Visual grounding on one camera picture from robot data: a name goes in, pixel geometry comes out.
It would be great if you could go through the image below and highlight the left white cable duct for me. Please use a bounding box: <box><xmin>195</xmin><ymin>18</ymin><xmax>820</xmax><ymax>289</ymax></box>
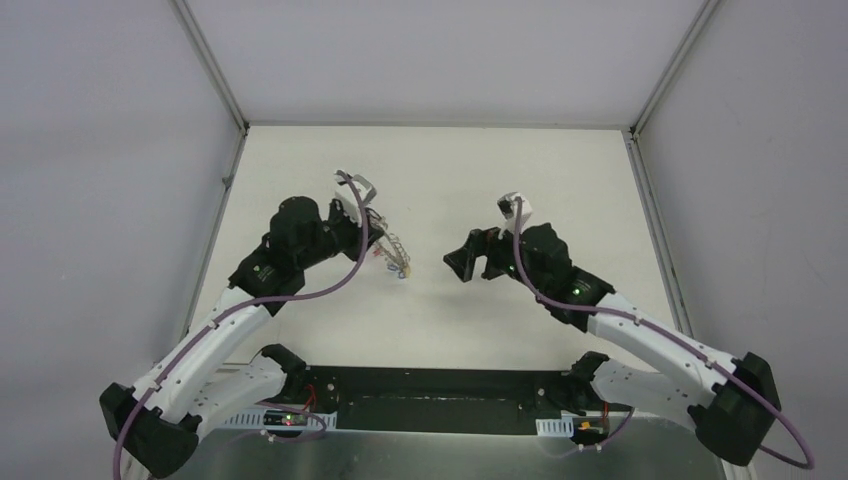
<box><xmin>218</xmin><ymin>407</ymin><xmax>337</xmax><ymax>432</ymax></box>

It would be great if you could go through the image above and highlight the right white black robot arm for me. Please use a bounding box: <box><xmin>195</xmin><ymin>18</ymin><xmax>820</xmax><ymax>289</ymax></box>
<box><xmin>443</xmin><ymin>223</ymin><xmax>781</xmax><ymax>466</ymax></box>

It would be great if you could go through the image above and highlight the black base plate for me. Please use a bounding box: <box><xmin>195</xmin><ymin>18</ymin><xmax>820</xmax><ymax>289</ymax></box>
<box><xmin>268</xmin><ymin>365</ymin><xmax>604</xmax><ymax>435</ymax></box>

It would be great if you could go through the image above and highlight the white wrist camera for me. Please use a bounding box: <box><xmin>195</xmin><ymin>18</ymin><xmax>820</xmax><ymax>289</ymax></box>
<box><xmin>334</xmin><ymin>170</ymin><xmax>377</xmax><ymax>225</ymax></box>
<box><xmin>496</xmin><ymin>192</ymin><xmax>533</xmax><ymax>233</ymax></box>

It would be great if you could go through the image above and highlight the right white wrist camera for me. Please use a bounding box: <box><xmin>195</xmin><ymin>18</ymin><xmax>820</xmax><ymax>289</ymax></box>
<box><xmin>496</xmin><ymin>192</ymin><xmax>533</xmax><ymax>233</ymax></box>

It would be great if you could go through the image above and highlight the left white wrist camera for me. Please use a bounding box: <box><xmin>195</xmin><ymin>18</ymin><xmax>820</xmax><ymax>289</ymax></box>
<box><xmin>334</xmin><ymin>170</ymin><xmax>377</xmax><ymax>225</ymax></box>

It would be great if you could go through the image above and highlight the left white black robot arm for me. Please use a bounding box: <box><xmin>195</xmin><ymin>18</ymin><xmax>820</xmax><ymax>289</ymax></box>
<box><xmin>99</xmin><ymin>193</ymin><xmax>384</xmax><ymax>479</ymax></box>

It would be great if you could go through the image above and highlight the white cable duct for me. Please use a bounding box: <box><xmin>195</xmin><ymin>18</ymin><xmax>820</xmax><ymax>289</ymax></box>
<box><xmin>535</xmin><ymin>416</ymin><xmax>575</xmax><ymax>438</ymax></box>
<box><xmin>218</xmin><ymin>407</ymin><xmax>337</xmax><ymax>432</ymax></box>

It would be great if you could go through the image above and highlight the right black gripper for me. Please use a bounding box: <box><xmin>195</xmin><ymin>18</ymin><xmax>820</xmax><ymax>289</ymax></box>
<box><xmin>443</xmin><ymin>218</ymin><xmax>549</xmax><ymax>296</ymax></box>

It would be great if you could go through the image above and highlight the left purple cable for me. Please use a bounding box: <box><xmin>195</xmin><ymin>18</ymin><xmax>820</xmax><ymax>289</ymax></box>
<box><xmin>111</xmin><ymin>170</ymin><xmax>372</xmax><ymax>480</ymax></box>

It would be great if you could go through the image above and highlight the metal disc with keyrings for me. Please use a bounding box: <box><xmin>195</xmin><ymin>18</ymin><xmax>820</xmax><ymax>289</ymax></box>
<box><xmin>367</xmin><ymin>208</ymin><xmax>411</xmax><ymax>280</ymax></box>

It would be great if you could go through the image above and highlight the blue key tag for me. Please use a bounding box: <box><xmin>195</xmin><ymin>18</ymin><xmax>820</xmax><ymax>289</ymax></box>
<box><xmin>387</xmin><ymin>264</ymin><xmax>407</xmax><ymax>278</ymax></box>

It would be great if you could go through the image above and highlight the right white cable duct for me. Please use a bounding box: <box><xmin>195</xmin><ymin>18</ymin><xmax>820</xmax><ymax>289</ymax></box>
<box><xmin>535</xmin><ymin>416</ymin><xmax>575</xmax><ymax>438</ymax></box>

